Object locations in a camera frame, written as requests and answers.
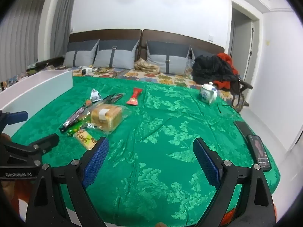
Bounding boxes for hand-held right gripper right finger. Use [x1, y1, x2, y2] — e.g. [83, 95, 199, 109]
[193, 138, 277, 227]

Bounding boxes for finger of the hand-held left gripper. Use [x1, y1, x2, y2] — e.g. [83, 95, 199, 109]
[33, 134, 60, 153]
[0, 110, 29, 135]

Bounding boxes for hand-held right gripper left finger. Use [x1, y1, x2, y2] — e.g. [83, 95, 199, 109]
[25, 137, 110, 227]

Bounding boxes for small white blue-print packet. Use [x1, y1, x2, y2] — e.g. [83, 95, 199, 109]
[90, 88, 103, 103]

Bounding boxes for brown sausage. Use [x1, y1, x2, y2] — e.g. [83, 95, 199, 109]
[102, 93, 125, 104]

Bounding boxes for yellow snack bar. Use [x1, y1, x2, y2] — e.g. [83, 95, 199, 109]
[73, 130, 97, 150]

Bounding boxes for green snack packet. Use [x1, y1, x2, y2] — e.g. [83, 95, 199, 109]
[66, 118, 88, 136]

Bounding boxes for white box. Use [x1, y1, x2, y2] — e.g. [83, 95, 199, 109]
[0, 72, 73, 138]

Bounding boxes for dark striped snack packet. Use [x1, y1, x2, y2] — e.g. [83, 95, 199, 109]
[59, 106, 86, 133]

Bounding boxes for bread loaf in clear bag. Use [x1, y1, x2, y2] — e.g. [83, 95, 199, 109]
[82, 102, 133, 135]

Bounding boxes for black flat device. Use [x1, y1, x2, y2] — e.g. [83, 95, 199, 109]
[234, 121, 255, 145]

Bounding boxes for eyeglasses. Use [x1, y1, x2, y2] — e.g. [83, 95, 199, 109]
[218, 104, 239, 120]

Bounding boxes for black smartphone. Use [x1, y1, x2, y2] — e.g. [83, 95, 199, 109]
[246, 135, 272, 172]

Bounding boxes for green floral satin blanket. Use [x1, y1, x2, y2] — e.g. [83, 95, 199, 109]
[11, 76, 281, 227]

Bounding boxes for white blue-print teapot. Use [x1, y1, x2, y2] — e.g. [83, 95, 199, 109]
[200, 82, 217, 104]

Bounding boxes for brown handbag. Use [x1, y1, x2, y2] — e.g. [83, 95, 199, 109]
[232, 74, 252, 113]

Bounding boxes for red snack packet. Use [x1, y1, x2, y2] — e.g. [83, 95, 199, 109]
[127, 87, 143, 106]

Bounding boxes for grey curtain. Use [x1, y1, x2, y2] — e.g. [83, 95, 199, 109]
[0, 0, 45, 81]
[54, 0, 78, 45]

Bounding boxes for black jacket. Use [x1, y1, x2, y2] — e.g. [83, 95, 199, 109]
[192, 55, 237, 84]

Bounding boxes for clear plastic bag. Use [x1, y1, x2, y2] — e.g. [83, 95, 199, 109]
[187, 52, 195, 76]

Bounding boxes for red garment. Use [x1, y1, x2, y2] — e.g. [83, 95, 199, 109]
[213, 53, 240, 90]

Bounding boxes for beige folded cloth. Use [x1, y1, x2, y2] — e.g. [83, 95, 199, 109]
[134, 58, 160, 72]

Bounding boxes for white door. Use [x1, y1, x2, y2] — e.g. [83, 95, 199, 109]
[233, 20, 254, 74]

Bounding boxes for brown padded headboard panel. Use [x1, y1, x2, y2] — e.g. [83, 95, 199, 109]
[140, 30, 225, 57]
[69, 29, 142, 52]

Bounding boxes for grey strapped pillow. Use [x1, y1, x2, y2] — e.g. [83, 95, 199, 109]
[63, 39, 100, 68]
[189, 47, 213, 62]
[93, 40, 140, 68]
[145, 40, 191, 75]

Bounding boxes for black cable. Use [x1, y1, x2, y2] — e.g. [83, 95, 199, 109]
[92, 67, 119, 78]

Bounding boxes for white door frame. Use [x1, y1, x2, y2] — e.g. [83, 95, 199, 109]
[226, 0, 263, 81]

